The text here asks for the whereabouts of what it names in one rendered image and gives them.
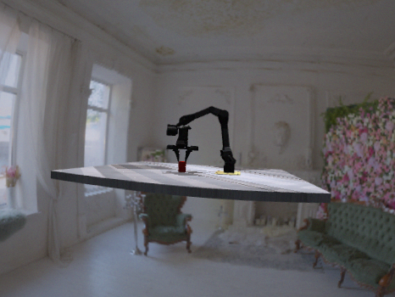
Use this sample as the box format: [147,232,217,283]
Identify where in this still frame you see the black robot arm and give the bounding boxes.
[166,106,236,174]

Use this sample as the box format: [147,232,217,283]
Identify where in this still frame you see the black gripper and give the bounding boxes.
[167,136,198,162]

